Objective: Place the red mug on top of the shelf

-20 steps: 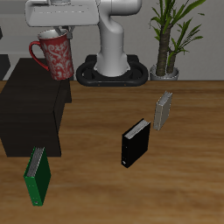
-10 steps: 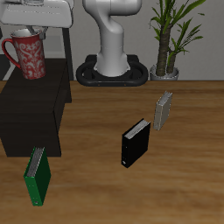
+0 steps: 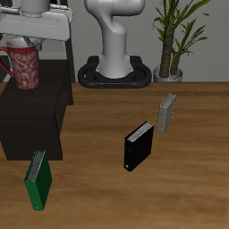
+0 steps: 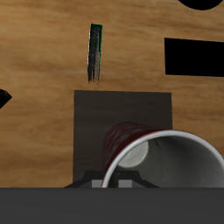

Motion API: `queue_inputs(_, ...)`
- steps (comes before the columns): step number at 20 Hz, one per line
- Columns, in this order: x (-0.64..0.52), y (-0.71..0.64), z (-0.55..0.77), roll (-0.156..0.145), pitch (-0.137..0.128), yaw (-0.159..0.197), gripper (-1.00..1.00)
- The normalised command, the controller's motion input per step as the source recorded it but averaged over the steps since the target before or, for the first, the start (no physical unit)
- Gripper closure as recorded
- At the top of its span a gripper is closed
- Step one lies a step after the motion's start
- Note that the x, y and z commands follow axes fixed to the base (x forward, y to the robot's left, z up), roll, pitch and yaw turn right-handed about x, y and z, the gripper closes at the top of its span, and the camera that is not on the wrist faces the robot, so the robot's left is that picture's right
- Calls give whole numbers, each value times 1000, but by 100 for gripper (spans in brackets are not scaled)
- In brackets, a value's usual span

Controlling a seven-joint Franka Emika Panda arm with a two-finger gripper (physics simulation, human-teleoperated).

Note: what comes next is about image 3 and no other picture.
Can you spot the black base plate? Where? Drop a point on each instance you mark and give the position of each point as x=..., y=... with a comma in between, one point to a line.
x=86, y=78

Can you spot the green pot plant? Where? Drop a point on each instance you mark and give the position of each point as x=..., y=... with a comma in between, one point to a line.
x=167, y=50

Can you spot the green book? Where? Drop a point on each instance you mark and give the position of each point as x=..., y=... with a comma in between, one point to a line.
x=41, y=182

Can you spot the white book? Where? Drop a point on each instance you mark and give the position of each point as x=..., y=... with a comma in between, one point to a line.
x=165, y=114

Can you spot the black book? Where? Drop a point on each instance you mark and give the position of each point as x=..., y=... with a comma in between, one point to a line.
x=138, y=150

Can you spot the red patterned mug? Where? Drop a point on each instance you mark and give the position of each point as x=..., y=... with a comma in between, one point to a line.
x=25, y=67

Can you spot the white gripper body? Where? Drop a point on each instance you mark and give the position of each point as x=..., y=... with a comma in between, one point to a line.
x=35, y=26

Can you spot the dark brown desk caddy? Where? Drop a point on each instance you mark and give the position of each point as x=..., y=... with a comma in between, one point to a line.
x=29, y=119

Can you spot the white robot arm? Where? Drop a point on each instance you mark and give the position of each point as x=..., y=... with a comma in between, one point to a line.
x=114, y=44

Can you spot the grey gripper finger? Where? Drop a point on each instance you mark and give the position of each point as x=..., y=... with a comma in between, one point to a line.
x=26, y=40
x=40, y=44

